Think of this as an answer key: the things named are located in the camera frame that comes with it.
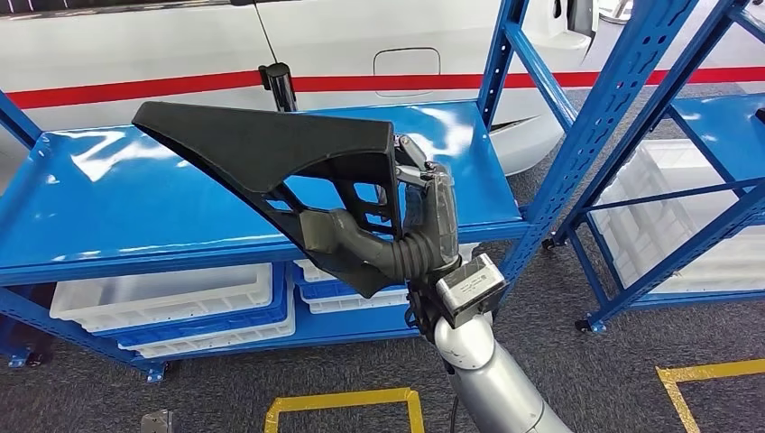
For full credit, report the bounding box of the black barrier post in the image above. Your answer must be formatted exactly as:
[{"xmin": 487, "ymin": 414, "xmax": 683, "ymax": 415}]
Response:
[{"xmin": 258, "ymin": 61, "xmax": 299, "ymax": 115}]

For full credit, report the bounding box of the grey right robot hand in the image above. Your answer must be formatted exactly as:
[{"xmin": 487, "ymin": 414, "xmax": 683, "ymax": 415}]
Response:
[{"xmin": 299, "ymin": 134, "xmax": 463, "ymax": 282}]

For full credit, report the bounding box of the white car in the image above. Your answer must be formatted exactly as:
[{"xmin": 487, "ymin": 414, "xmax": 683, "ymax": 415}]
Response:
[{"xmin": 0, "ymin": 0, "xmax": 600, "ymax": 179}]

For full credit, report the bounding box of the large white plastic crate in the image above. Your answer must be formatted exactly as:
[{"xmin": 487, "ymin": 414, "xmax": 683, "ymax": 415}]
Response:
[{"xmin": 590, "ymin": 138, "xmax": 765, "ymax": 295}]

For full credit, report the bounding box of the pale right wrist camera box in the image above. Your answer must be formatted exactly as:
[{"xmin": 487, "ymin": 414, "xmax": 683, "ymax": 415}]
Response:
[{"xmin": 435, "ymin": 253, "xmax": 509, "ymax": 330}]

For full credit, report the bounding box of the blue metal shelf rack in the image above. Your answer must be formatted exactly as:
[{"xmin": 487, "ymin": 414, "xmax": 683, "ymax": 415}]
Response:
[
  {"xmin": 0, "ymin": 0, "xmax": 702, "ymax": 385},
  {"xmin": 540, "ymin": 0, "xmax": 765, "ymax": 335}
]

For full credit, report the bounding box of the black plastic car part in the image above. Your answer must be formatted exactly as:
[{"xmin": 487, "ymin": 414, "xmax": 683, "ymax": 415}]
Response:
[{"xmin": 131, "ymin": 100, "xmax": 413, "ymax": 300}]

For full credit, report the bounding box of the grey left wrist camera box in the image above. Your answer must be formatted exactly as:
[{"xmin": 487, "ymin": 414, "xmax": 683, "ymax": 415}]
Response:
[{"xmin": 139, "ymin": 409, "xmax": 176, "ymax": 433}]

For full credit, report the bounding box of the yellow floor tape square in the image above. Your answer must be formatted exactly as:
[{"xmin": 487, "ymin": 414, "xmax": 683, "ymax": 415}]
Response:
[
  {"xmin": 655, "ymin": 357, "xmax": 765, "ymax": 433},
  {"xmin": 263, "ymin": 387, "xmax": 426, "ymax": 433}
]

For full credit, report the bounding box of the red barrier belt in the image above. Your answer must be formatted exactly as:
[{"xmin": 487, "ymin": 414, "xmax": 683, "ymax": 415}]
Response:
[
  {"xmin": 291, "ymin": 65, "xmax": 765, "ymax": 93},
  {"xmin": 5, "ymin": 69, "xmax": 265, "ymax": 111}
]

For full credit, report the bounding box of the white stand base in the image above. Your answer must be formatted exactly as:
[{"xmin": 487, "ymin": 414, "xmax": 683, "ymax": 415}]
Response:
[{"xmin": 597, "ymin": 0, "xmax": 636, "ymax": 25}]

